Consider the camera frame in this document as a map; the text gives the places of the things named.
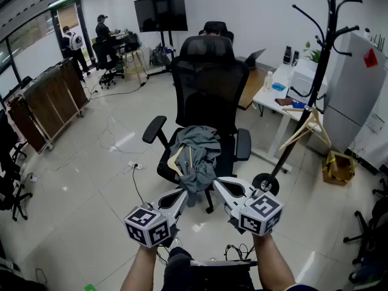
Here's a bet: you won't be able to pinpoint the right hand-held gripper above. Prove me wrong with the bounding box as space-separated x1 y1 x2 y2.
213 176 284 238

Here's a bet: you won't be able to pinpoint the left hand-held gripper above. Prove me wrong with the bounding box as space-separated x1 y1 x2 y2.
123 188 189 249

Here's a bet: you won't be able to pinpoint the light wooden hanger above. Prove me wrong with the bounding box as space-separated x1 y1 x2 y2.
278 106 332 152
167 145 195 177

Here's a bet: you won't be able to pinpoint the grey garment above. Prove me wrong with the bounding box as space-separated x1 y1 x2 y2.
169 125 224 207

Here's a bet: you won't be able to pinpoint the black metal coat rack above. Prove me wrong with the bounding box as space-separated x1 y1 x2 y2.
252 0 363 196

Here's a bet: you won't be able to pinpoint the person's right forearm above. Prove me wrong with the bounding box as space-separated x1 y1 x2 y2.
253 232 297 291

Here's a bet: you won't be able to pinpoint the person's left forearm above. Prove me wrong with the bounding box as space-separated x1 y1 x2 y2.
120 243 162 291

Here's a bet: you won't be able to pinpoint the person's dark trouser legs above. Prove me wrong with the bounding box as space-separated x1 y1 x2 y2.
161 246 257 291

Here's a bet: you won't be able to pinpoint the grey chest-mounted device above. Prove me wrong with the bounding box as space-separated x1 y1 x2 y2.
189 258 259 268

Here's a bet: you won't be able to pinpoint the brown wooden desk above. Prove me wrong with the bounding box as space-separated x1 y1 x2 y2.
237 66 271 112

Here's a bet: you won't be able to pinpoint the white desk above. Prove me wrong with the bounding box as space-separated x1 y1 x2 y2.
252 61 329 173

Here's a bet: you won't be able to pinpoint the black mesh office chair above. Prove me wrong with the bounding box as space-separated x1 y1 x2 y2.
142 36 252 215

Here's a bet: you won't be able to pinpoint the cardboard box with yellow tape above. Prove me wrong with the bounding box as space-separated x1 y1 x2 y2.
321 150 359 187

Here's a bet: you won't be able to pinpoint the clear plastic bottle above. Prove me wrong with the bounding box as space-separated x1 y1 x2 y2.
263 70 274 93

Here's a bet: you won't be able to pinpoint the dark laptop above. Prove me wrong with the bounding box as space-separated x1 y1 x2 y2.
243 48 267 70

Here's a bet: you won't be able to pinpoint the white microwave oven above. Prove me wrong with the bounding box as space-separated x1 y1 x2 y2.
286 58 330 104

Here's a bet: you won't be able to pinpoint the light wooden stool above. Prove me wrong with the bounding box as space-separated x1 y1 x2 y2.
122 48 149 85

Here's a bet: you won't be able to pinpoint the dark bag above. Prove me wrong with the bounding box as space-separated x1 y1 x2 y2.
150 43 171 67

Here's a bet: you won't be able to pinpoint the black television stand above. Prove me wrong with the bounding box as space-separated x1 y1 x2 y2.
147 30 177 79

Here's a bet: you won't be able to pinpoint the black swivel chair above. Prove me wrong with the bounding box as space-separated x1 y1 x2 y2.
92 41 125 90

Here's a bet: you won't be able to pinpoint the grey refrigerator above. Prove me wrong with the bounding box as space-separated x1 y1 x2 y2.
322 32 388 155

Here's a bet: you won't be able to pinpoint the green potted plant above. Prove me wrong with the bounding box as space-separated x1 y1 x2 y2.
303 41 323 64

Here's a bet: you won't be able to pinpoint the wooden panel cart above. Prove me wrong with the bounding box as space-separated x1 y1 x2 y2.
5 57 90 155

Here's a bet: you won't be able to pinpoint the white backpack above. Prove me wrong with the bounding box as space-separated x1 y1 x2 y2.
67 32 84 51

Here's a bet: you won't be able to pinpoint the black television screen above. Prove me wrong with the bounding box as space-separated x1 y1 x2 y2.
133 0 189 33

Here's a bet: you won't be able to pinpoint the red paper sticker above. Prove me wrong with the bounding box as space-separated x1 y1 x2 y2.
363 48 379 69

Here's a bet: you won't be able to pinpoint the glass door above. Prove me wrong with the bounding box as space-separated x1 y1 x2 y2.
50 0 92 68

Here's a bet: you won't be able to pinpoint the black power cable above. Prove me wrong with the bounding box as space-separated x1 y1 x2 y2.
132 165 147 206

